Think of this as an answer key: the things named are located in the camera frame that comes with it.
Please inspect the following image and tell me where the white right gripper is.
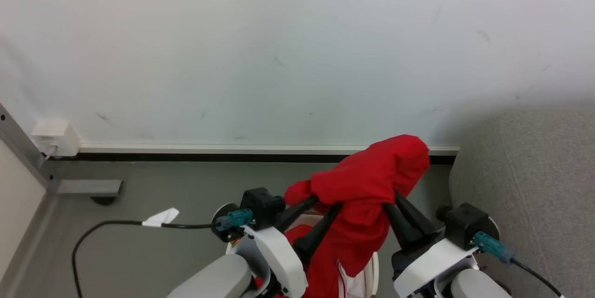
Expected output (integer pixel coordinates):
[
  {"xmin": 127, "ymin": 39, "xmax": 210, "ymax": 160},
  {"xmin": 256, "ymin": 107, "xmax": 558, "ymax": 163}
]
[{"xmin": 382, "ymin": 191, "xmax": 479, "ymax": 298}]

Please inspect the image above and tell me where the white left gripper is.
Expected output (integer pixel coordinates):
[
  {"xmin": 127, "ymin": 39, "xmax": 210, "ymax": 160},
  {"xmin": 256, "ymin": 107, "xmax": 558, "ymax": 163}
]
[{"xmin": 225, "ymin": 196, "xmax": 343, "ymax": 298}]

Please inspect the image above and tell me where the red garment with white cuff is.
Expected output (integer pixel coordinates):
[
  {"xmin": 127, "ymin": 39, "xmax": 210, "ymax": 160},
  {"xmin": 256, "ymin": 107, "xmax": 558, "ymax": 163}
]
[{"xmin": 253, "ymin": 134, "xmax": 430, "ymax": 298}]

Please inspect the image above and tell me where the white laundry basket brown rim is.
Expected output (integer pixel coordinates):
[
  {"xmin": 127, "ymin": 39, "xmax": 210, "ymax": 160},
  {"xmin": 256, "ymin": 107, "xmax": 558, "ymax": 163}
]
[{"xmin": 297, "ymin": 213, "xmax": 380, "ymax": 298}]

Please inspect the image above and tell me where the white and black baseboard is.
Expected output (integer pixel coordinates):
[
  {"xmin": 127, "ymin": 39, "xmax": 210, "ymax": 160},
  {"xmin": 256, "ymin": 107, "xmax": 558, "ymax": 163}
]
[{"xmin": 77, "ymin": 144, "xmax": 461, "ymax": 166}]

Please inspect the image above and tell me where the grey fabric sofa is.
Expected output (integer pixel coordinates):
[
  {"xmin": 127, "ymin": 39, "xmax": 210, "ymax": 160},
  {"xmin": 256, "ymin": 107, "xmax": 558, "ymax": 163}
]
[{"xmin": 448, "ymin": 110, "xmax": 595, "ymax": 298}]

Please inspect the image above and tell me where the grey metal foot bar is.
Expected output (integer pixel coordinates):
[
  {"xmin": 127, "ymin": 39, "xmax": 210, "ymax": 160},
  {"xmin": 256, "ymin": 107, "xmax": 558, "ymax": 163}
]
[{"xmin": 56, "ymin": 179, "xmax": 123, "ymax": 197}]

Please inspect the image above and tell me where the teal left cable connector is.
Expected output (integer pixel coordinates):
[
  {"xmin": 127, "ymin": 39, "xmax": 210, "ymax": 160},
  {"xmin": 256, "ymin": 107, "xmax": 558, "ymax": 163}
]
[{"xmin": 214, "ymin": 208, "xmax": 254, "ymax": 232}]

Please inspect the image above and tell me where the teal cable connector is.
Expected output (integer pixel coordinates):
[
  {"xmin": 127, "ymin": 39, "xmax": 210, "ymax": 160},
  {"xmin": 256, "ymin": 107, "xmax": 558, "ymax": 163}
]
[
  {"xmin": 214, "ymin": 208, "xmax": 254, "ymax": 232},
  {"xmin": 473, "ymin": 231, "xmax": 515, "ymax": 264}
]

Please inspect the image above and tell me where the teal right cable connector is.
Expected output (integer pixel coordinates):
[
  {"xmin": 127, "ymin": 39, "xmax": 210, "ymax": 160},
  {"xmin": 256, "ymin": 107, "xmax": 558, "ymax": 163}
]
[{"xmin": 473, "ymin": 231, "xmax": 515, "ymax": 264}]

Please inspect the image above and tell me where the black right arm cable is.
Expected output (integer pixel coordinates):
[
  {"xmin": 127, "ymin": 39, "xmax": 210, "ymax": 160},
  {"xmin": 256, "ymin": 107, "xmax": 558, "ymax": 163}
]
[{"xmin": 510, "ymin": 258, "xmax": 566, "ymax": 298}]

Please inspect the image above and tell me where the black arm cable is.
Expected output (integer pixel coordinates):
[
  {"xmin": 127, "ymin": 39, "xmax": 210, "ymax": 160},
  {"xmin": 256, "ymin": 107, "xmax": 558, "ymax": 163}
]
[
  {"xmin": 510, "ymin": 258, "xmax": 566, "ymax": 298},
  {"xmin": 71, "ymin": 220, "xmax": 218, "ymax": 298}
]

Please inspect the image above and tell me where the white cable tag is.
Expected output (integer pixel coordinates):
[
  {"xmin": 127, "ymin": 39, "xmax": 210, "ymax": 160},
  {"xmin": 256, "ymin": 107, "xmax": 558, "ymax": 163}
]
[{"xmin": 141, "ymin": 208, "xmax": 180, "ymax": 228}]

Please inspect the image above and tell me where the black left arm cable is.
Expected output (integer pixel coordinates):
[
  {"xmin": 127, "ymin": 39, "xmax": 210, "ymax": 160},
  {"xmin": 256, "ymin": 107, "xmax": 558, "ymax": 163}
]
[{"xmin": 71, "ymin": 220, "xmax": 218, "ymax": 298}]

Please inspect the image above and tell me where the white wall socket box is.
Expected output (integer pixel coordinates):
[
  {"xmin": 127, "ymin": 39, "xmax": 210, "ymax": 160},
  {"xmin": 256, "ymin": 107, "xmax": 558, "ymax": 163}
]
[{"xmin": 31, "ymin": 119, "xmax": 83, "ymax": 158}]

